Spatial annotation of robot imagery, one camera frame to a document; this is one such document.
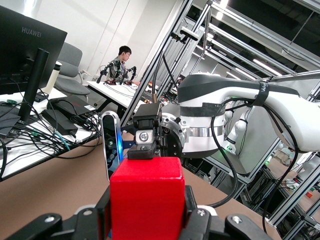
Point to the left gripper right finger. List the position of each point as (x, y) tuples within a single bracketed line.
[(207, 227)]

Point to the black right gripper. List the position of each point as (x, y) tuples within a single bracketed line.
[(150, 110)]

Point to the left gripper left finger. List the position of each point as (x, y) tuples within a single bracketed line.
[(82, 225)]

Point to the red wooden block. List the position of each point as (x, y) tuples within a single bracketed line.
[(147, 200)]

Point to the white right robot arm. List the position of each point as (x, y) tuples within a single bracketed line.
[(200, 142)]

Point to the brown paper table cover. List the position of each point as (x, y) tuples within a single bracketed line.
[(50, 190)]

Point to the white work table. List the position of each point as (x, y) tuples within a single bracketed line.
[(112, 91)]

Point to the black box with red print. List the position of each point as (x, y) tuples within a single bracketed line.
[(72, 105)]

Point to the black power adapter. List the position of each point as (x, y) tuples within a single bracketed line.
[(60, 122)]

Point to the white desk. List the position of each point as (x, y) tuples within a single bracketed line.
[(25, 160)]

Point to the seated person with glasses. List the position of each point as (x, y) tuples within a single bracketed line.
[(123, 53)]

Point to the white bottle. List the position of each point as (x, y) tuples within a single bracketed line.
[(52, 80)]

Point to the grey office chair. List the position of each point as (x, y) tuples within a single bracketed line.
[(70, 57)]

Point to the dark grey flat device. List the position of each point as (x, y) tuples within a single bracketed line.
[(7, 120)]

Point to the black Huawei monitor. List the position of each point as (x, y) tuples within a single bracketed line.
[(25, 50)]

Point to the aluminium frame rack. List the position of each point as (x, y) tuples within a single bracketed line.
[(138, 100)]

